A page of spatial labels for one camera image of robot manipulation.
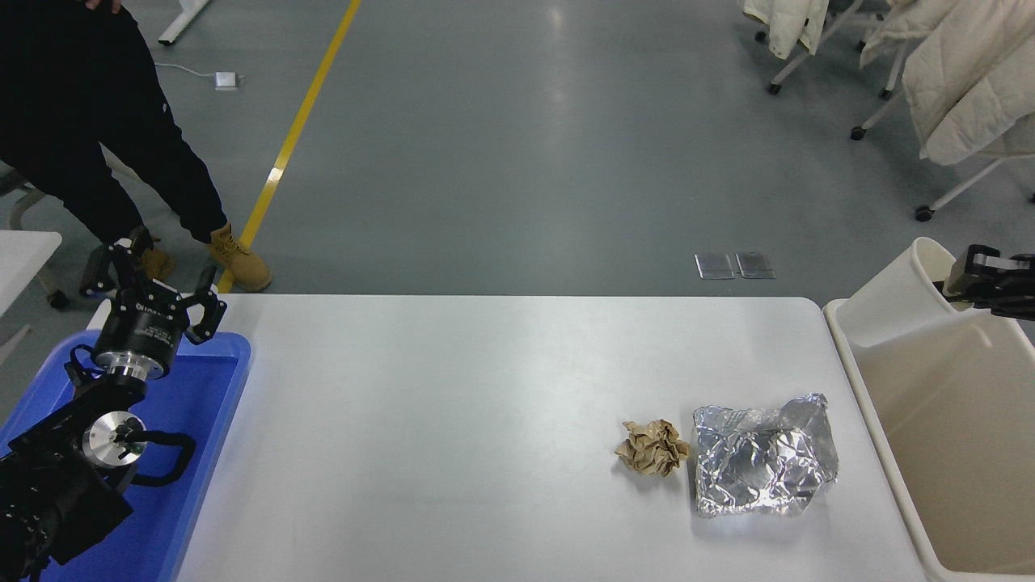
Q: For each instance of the person's left hand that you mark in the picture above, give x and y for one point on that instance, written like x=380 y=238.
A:
x=103 y=4

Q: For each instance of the large pale plastic bin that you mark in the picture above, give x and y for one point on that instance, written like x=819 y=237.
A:
x=954 y=453

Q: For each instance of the white desk foot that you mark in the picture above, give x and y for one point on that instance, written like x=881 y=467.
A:
x=182 y=24

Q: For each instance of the white paper cup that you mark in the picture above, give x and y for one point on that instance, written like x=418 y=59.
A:
x=889 y=299

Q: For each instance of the blue plastic tray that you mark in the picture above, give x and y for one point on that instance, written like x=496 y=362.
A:
x=202 y=420

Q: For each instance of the white-legged rolling chair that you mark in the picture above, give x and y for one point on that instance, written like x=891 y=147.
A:
x=924 y=214
x=775 y=89
x=886 y=94

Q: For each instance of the silver floor plate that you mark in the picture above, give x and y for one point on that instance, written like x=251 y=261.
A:
x=756 y=265
x=715 y=266

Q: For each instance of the small white table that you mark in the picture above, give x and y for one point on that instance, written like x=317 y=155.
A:
x=24 y=250

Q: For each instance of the tan paper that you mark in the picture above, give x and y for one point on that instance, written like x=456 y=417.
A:
x=653 y=449

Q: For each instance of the large cream padded coat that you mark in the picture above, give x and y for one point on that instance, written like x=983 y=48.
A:
x=970 y=89

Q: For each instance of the person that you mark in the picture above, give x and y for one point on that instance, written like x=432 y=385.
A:
x=73 y=97

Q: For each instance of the silver foil tray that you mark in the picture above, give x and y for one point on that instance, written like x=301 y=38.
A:
x=760 y=469

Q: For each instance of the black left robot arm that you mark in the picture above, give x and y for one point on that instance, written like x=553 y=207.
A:
x=48 y=493

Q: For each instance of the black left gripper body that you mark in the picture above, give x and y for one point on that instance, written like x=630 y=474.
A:
x=141 y=331

